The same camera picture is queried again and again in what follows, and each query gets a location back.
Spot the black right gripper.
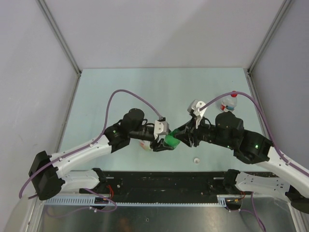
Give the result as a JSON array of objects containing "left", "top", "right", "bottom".
[{"left": 173, "top": 114, "right": 233, "bottom": 148}]

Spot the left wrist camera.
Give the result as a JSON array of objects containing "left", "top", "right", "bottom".
[{"left": 154, "top": 117, "right": 170, "bottom": 139}]

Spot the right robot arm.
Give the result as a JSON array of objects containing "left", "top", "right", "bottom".
[{"left": 173, "top": 112, "right": 309, "bottom": 214}]

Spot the white bottle cap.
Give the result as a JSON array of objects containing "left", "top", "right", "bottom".
[{"left": 194, "top": 158, "right": 200, "bottom": 164}]

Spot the green plastic bottle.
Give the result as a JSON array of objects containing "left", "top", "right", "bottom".
[{"left": 164, "top": 129, "right": 181, "bottom": 149}]

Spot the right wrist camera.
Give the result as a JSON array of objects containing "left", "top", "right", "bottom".
[{"left": 187, "top": 99, "right": 207, "bottom": 129}]

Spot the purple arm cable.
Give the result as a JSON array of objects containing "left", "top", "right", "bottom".
[
  {"left": 200, "top": 91, "right": 309, "bottom": 177},
  {"left": 18, "top": 89, "right": 166, "bottom": 200}
]

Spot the grey slotted cable duct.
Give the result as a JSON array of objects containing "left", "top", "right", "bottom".
[{"left": 44, "top": 194, "right": 226, "bottom": 207}]

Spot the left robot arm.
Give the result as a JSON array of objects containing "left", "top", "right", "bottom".
[{"left": 28, "top": 108, "right": 172, "bottom": 201}]

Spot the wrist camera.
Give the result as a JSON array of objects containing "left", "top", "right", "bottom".
[
  {"left": 154, "top": 117, "right": 170, "bottom": 139},
  {"left": 187, "top": 99, "right": 207, "bottom": 129}
]

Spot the clear bottle with red label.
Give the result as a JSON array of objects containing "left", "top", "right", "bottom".
[{"left": 220, "top": 94, "right": 238, "bottom": 112}]

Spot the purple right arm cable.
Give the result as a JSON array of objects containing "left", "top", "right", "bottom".
[{"left": 200, "top": 91, "right": 309, "bottom": 177}]

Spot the clear bottle with orange label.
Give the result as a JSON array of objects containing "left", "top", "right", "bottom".
[{"left": 139, "top": 140, "right": 153, "bottom": 151}]

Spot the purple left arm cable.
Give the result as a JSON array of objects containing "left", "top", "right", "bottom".
[{"left": 18, "top": 89, "right": 166, "bottom": 200}]

